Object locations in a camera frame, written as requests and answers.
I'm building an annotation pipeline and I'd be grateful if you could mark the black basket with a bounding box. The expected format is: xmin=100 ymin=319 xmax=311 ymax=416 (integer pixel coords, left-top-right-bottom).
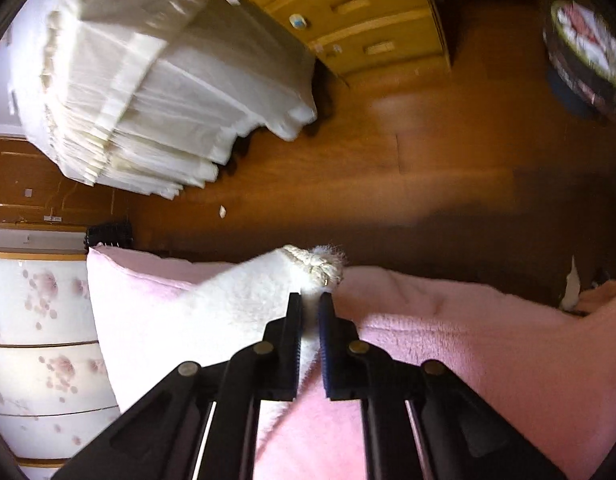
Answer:
xmin=85 ymin=220 xmax=134 ymax=250

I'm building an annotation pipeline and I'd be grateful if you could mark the white fluffy garment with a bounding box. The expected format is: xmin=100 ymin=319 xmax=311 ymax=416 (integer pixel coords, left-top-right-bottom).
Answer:
xmin=90 ymin=244 xmax=350 ymax=466

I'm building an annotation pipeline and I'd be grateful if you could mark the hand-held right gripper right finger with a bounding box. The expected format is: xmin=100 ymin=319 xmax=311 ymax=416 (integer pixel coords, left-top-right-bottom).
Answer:
xmin=318 ymin=292 xmax=569 ymax=480

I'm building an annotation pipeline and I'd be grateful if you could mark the white cloth scrap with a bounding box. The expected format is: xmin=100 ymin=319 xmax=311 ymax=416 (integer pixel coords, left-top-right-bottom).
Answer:
xmin=558 ymin=256 xmax=584 ymax=311

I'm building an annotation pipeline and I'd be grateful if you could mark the lace-covered table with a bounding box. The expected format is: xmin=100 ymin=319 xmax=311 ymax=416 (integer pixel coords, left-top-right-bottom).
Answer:
xmin=8 ymin=0 xmax=319 ymax=198

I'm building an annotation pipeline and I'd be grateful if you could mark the pink blanket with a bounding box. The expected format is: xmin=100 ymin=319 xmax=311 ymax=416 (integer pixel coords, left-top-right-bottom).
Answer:
xmin=86 ymin=245 xmax=616 ymax=480

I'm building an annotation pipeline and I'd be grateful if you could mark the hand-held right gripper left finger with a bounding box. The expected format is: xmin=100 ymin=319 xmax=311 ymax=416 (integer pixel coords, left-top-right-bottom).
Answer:
xmin=52 ymin=292 xmax=304 ymax=480

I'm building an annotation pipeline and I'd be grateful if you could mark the round printed tin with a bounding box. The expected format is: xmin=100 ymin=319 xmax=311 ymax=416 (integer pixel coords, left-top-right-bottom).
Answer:
xmin=543 ymin=0 xmax=616 ymax=123

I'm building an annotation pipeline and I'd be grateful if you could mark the brown wooden door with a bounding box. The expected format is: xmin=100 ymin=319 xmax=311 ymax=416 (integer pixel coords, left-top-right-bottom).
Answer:
xmin=0 ymin=135 xmax=134 ymax=226

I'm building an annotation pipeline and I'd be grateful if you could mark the white floral wardrobe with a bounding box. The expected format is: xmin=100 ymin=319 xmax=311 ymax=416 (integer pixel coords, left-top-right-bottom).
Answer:
xmin=0 ymin=225 xmax=123 ymax=468

